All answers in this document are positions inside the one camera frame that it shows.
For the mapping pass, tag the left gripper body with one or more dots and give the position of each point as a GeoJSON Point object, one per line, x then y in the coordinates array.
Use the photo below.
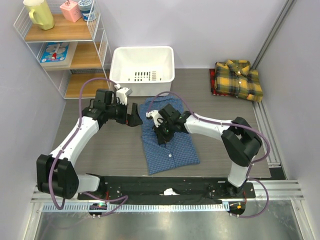
{"type": "Point", "coordinates": [121, 113]}

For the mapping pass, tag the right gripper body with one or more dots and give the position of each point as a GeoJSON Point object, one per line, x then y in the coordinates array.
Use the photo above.
{"type": "Point", "coordinates": [165, 130]}

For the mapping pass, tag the blue checked long sleeve shirt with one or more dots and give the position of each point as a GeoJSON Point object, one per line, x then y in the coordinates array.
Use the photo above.
{"type": "Point", "coordinates": [179, 152]}

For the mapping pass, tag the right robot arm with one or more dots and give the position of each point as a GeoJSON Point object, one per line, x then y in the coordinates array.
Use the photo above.
{"type": "Point", "coordinates": [240, 142]}

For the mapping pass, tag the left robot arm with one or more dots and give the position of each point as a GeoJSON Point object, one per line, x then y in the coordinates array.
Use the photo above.
{"type": "Point", "coordinates": [56, 171]}

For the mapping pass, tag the white plastic basket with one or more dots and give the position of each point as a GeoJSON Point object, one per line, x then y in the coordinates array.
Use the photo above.
{"type": "Point", "coordinates": [146, 70]}

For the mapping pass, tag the white paper scrap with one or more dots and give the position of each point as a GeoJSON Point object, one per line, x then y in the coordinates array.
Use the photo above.
{"type": "Point", "coordinates": [170, 192]}

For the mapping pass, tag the yellow plaid folded shirt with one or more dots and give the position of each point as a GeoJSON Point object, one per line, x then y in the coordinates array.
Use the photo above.
{"type": "Point", "coordinates": [236, 78]}

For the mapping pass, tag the blue white picture book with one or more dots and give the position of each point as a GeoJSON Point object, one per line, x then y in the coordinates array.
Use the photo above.
{"type": "Point", "coordinates": [55, 54]}

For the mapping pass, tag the blue white round tin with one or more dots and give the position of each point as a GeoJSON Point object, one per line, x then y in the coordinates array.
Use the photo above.
{"type": "Point", "coordinates": [86, 7]}

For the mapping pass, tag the pink box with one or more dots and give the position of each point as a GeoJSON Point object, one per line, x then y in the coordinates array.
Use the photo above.
{"type": "Point", "coordinates": [71, 11]}

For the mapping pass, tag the yellow plastic pitcher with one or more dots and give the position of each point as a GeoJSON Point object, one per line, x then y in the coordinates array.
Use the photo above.
{"type": "Point", "coordinates": [40, 13]}

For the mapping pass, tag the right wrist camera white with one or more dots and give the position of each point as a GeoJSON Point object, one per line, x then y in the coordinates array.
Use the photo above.
{"type": "Point", "coordinates": [155, 116]}

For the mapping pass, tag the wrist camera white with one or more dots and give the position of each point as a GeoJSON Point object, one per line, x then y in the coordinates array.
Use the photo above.
{"type": "Point", "coordinates": [155, 116]}
{"type": "Point", "coordinates": [121, 94]}

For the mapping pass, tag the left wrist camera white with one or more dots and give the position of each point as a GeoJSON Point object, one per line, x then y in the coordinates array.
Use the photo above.
{"type": "Point", "coordinates": [121, 94]}

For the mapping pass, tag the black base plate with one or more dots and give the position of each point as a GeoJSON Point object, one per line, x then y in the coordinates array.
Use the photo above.
{"type": "Point", "coordinates": [147, 190]}

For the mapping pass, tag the white slotted cable duct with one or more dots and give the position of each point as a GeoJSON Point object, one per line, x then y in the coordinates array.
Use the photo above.
{"type": "Point", "coordinates": [97, 207]}

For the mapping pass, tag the white wire shelf rack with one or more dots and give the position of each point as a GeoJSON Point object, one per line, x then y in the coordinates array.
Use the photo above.
{"type": "Point", "coordinates": [68, 40]}

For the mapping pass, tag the aluminium frame rail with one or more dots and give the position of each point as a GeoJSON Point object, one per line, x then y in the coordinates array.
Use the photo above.
{"type": "Point", "coordinates": [277, 190]}

